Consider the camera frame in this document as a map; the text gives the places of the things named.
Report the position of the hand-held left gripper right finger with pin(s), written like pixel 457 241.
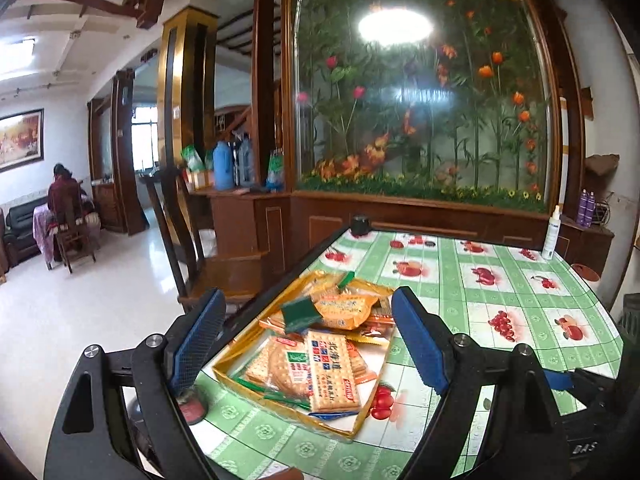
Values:
pixel 417 342

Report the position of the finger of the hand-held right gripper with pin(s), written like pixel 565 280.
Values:
pixel 560 379

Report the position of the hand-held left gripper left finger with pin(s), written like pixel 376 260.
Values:
pixel 197 342

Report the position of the yellow cardboard box white inside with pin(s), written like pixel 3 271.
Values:
pixel 227 360

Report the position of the orange cracker packet black stripe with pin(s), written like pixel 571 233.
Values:
pixel 382 311

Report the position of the orange label cracker packet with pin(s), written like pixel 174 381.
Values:
pixel 362 362

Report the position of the square cracker packet green ends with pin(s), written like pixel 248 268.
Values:
pixel 257 367

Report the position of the yellow snack packet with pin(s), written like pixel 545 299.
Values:
pixel 345 310

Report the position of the cracker packet red blue label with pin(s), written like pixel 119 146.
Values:
pixel 330 375

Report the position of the long cracker packet green end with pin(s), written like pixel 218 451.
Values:
pixel 330 284

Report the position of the dark green snack packet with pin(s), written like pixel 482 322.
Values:
pixel 300 312

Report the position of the green checked fruit tablecloth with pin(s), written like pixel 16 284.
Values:
pixel 475 310

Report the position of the small red round container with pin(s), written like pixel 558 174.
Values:
pixel 191 409

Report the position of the dark wooden chair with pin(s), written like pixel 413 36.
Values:
pixel 225 270

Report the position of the dark green ornament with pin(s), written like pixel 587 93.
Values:
pixel 631 312

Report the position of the white red trash bin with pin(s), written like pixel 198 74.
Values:
pixel 586 275

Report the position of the small black object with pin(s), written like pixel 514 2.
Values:
pixel 360 226

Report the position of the white spray bottle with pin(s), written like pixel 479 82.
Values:
pixel 550 235

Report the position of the brown wooden chair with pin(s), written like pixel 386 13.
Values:
pixel 75 247

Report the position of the wooden partition cabinet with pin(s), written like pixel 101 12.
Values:
pixel 320 220

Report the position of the small cardboard carton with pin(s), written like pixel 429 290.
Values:
pixel 200 180

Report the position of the purple bottle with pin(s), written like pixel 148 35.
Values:
pixel 591 210
pixel 581 209

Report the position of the blue thermos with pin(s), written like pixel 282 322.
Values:
pixel 223 166

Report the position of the green plastic bag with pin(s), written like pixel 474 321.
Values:
pixel 192 157

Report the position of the clear water jug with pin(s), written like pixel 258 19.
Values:
pixel 245 160

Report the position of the green blue bag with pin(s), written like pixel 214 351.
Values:
pixel 275 170

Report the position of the purple printed table cover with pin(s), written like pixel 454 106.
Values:
pixel 41 227

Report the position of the glass flower display panel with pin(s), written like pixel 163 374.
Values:
pixel 425 135

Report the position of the black sofa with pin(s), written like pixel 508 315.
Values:
pixel 20 232

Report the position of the brown shelf ornament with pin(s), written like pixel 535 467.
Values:
pixel 602 164

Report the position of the gold wooden pillar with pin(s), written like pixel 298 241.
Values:
pixel 182 85

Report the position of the framed wall painting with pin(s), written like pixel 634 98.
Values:
pixel 20 140

